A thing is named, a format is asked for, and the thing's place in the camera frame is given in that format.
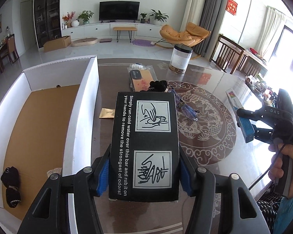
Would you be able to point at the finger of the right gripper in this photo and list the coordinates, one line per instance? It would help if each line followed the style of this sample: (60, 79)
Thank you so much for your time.
(262, 114)
(263, 134)

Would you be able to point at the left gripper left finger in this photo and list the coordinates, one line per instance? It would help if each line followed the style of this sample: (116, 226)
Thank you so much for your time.
(66, 204)

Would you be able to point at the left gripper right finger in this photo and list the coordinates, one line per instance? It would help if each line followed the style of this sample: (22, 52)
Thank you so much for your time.
(239, 211)

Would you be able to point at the blue white carton box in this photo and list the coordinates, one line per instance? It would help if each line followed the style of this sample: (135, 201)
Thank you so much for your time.
(244, 123)

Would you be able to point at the blue eyeglasses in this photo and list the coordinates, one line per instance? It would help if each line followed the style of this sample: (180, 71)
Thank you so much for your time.
(183, 107)

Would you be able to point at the black printed soap box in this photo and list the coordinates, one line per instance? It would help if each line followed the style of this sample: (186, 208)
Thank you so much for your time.
(144, 156)

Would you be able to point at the bagged wooden sticks pack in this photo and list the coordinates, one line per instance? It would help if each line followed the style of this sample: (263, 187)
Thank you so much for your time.
(140, 76)

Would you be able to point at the blue sleeve forearm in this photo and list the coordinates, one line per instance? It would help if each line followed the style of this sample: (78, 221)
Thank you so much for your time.
(284, 215)

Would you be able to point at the white cardboard sorting box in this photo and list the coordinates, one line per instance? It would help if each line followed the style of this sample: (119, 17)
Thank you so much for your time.
(46, 121)

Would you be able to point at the black scrunchie in box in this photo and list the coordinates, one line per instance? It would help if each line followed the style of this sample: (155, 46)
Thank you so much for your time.
(11, 180)

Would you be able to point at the wooden dining chair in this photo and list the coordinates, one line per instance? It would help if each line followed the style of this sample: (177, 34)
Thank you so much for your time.
(227, 54)

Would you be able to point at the red paper on table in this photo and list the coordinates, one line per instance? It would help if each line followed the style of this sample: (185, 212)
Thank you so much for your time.
(204, 79)

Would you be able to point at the clear jar black lid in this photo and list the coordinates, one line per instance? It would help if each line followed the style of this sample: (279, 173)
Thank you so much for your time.
(180, 58)

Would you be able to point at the orange lounge chair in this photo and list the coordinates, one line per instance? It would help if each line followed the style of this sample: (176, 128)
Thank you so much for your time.
(191, 36)

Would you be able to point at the red window decoration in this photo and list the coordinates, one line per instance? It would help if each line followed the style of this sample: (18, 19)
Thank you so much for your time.
(231, 7)

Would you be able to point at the black fabric hair scrunchie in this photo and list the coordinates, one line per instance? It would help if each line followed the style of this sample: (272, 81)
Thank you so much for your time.
(158, 86)

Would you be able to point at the gold sachet packet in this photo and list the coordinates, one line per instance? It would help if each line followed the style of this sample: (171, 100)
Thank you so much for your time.
(107, 113)

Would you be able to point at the purple round rug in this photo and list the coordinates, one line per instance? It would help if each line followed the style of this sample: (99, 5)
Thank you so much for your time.
(142, 43)

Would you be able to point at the green potted plant right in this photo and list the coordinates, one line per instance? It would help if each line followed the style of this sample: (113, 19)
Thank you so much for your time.
(159, 18)

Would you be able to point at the green potted plant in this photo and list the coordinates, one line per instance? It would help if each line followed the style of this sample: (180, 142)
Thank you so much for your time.
(85, 16)
(159, 18)

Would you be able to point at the white tv cabinet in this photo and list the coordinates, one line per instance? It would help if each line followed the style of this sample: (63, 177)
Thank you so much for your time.
(105, 30)

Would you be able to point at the small wooden bench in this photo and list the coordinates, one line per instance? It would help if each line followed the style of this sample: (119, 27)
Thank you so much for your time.
(129, 30)

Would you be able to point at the brown cardboard box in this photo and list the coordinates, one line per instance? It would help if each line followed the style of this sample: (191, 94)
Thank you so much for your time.
(55, 44)

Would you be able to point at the beige pet mat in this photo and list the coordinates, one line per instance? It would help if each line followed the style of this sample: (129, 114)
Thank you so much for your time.
(84, 42)

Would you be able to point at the black flat television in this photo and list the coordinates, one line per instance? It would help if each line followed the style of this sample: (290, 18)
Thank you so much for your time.
(118, 10)

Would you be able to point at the red flower plant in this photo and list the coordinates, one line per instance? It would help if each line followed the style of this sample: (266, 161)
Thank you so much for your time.
(68, 18)

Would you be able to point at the green potted plant left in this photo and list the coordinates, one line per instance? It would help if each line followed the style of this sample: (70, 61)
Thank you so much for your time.
(85, 16)

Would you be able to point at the dark display cabinet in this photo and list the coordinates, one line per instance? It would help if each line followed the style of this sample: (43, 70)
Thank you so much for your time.
(47, 21)

